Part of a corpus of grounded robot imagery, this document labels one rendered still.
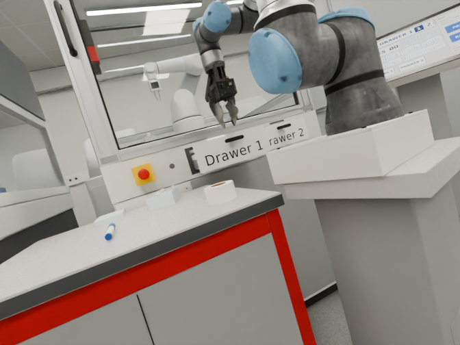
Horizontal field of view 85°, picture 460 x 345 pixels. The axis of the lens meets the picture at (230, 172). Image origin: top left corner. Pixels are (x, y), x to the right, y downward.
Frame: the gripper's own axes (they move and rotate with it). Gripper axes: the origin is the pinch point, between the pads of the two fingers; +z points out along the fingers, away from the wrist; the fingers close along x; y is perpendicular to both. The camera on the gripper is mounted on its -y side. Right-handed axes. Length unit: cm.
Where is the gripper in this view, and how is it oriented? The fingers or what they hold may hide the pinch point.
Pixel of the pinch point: (228, 123)
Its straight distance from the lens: 93.7
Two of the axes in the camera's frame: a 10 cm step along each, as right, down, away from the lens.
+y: 3.5, 0.0, -9.4
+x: 9.0, -2.9, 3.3
